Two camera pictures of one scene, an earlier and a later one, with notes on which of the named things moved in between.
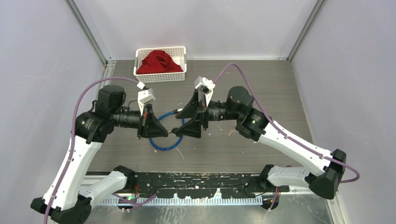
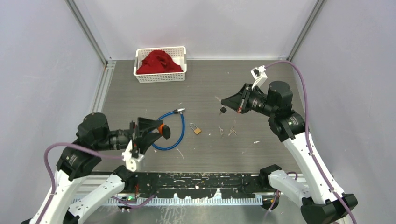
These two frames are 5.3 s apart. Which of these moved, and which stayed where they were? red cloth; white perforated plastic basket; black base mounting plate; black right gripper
Moved: black right gripper
Stayed: black base mounting plate; white perforated plastic basket; red cloth
